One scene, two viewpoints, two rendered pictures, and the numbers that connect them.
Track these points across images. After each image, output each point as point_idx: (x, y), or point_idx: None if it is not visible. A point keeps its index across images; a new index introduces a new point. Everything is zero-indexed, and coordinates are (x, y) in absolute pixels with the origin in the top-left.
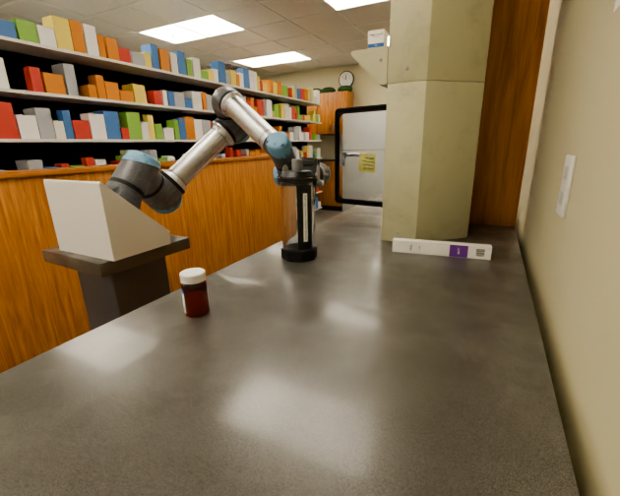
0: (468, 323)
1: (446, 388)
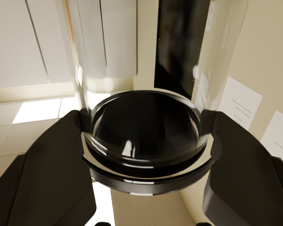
0: None
1: None
